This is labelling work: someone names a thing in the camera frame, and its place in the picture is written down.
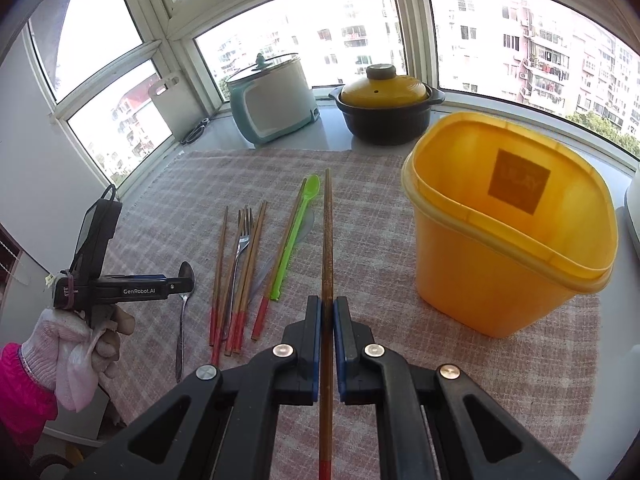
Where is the metal spoon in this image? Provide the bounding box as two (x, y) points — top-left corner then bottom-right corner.
(175, 261), (194, 382)

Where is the pink plaid cloth mat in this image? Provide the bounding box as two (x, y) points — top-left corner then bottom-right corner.
(103, 150), (600, 463)

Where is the pink sleeve forearm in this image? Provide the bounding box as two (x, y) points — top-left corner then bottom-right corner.
(1, 342), (58, 457)

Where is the green plastic spoon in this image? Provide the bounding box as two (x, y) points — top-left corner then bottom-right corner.
(269, 174), (320, 301)

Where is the left gloved hand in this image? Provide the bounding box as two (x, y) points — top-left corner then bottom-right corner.
(20, 308), (136, 412)

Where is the yellow plastic utensil container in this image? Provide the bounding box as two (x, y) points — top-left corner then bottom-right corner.
(401, 113), (618, 338)

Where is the black casserole yellow lid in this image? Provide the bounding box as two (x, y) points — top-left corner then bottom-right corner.
(330, 64), (446, 146)

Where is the white cutting board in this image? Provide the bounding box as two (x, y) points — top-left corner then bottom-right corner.
(148, 70), (205, 142)

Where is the teal white electric pot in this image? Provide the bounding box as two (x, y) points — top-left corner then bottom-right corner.
(227, 53), (320, 145)

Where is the wooden chopstick red tip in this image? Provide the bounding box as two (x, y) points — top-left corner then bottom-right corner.
(231, 200), (268, 354)
(250, 178), (308, 342)
(209, 209), (245, 366)
(224, 203), (266, 356)
(208, 206), (229, 348)

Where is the metal fork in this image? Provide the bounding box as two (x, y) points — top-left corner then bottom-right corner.
(222, 206), (254, 341)

